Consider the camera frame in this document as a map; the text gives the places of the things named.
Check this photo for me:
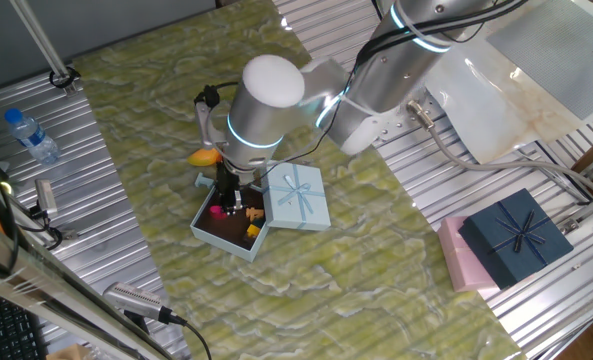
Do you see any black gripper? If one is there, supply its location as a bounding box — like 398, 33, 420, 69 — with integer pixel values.
214, 162, 244, 217

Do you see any small grey toy block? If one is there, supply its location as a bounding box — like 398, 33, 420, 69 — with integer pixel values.
194, 172, 217, 191

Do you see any yellow orange toy mango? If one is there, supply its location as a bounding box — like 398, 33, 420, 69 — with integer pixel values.
186, 147, 223, 168

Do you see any light blue gift box base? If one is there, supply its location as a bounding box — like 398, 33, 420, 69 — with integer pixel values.
189, 172, 272, 263

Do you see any light blue gift box lid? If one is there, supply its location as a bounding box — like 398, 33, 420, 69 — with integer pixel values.
259, 158, 332, 232

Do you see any dark blue gift box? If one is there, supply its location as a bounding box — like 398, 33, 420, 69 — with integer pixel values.
458, 187, 575, 290

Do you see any green marble pattern mat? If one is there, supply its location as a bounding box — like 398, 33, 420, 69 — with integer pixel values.
73, 0, 527, 360

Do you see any white ridged device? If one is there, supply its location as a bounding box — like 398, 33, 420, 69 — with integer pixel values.
102, 281, 170, 321

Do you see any silver robot mounting plate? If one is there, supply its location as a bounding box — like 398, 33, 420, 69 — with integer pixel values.
373, 87, 447, 149

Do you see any clear plastic water bottle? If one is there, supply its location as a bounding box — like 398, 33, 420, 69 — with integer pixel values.
3, 107, 61, 166

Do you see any pink flat object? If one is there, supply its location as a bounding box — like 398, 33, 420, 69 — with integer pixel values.
436, 215, 502, 294

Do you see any silver tripod pole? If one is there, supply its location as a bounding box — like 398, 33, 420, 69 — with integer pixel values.
8, 0, 80, 97

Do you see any black keyboard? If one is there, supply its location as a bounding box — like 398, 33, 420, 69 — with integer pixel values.
0, 287, 48, 360

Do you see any beige flat sheet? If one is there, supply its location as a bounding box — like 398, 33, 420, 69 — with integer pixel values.
423, 0, 593, 165

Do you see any grey studded baseplate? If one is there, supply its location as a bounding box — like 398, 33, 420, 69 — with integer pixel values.
486, 0, 593, 119

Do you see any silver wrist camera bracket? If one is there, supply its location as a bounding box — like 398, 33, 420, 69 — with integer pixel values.
194, 99, 228, 151

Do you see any black cable clip bundle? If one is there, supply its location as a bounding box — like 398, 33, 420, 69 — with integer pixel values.
193, 82, 240, 109

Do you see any aluminium frame bar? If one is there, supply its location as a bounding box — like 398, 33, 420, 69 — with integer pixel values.
0, 164, 177, 360

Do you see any grey cable with metal plug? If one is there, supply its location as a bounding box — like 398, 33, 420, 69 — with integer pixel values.
406, 99, 593, 199

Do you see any silver aluminium rail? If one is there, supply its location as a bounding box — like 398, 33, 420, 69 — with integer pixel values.
558, 147, 593, 236

